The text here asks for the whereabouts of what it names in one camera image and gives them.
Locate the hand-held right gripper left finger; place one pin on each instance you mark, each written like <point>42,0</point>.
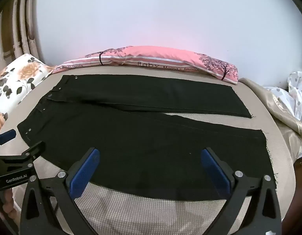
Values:
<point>84,170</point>

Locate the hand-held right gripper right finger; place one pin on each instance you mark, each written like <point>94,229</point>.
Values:
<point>214,169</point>

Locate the white dotted cloth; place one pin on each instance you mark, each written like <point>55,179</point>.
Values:
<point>298,90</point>

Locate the pink striped tree-print pillow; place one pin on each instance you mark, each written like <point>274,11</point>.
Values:
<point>165,57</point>

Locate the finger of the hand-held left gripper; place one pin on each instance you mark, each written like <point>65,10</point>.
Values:
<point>7,137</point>
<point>33,150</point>

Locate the beige satin blanket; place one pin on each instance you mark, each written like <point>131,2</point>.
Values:
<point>276,110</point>

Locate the beige bed mattress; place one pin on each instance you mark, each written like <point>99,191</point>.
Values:
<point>153,215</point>

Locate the beige patterned curtain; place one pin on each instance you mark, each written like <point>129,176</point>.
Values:
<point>22,29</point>

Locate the person's left hand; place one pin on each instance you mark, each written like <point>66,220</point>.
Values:
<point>7,202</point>

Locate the black pants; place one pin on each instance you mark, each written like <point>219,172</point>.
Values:
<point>141,142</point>

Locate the white floral pillow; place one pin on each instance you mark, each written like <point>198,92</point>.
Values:
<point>16,78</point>

